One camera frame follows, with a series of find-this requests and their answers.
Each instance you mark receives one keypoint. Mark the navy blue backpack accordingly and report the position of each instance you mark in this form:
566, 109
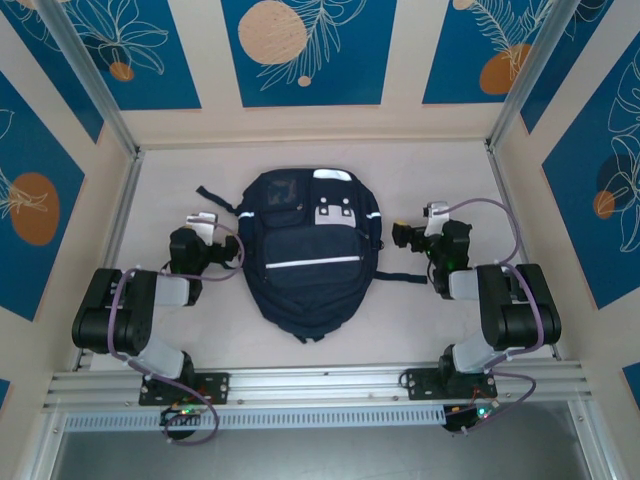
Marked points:
310, 270

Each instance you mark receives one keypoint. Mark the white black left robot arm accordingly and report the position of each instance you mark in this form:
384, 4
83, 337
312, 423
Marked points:
120, 310

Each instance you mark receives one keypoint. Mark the grey metal sheet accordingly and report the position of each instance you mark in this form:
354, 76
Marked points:
320, 457

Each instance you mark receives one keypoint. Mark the aluminium table side rail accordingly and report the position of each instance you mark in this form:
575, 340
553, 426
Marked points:
117, 200
520, 230

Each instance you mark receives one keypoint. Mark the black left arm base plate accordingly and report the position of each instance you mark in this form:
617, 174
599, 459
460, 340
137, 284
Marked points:
215, 387

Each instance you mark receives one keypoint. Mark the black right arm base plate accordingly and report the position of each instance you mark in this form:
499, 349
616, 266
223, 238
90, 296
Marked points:
425, 382

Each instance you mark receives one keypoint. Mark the aluminium frame rail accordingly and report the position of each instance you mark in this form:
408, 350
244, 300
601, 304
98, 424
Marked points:
320, 387

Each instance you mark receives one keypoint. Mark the aluminium frame post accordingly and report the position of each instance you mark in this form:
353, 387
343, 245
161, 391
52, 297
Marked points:
85, 75
537, 75

